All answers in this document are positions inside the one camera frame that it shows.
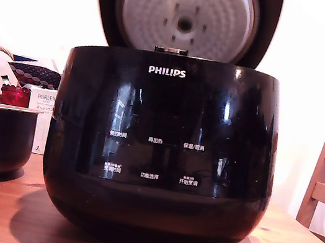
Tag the black Philips rice cooker body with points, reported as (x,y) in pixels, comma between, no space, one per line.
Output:
(156,158)

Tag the white Porlex box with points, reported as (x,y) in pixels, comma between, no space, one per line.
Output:
(43,103)

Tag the dark polka dot cloth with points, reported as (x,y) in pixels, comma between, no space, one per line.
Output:
(38,76)

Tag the red glass jar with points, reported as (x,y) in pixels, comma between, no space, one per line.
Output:
(14,97)

